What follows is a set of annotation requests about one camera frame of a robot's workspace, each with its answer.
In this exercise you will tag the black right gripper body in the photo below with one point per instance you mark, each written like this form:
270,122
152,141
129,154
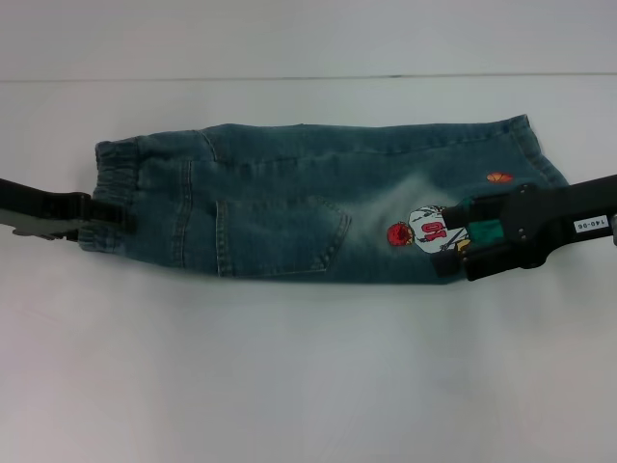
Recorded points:
535,226

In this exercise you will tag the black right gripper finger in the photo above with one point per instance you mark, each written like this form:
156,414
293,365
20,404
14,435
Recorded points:
474,212
453,264

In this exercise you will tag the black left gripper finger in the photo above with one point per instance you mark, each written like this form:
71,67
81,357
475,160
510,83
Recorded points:
111,218

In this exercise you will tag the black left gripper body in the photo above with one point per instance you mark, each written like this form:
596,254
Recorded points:
43,212

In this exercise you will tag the blue denim shorts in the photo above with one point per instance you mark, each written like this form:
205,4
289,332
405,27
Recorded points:
265,169

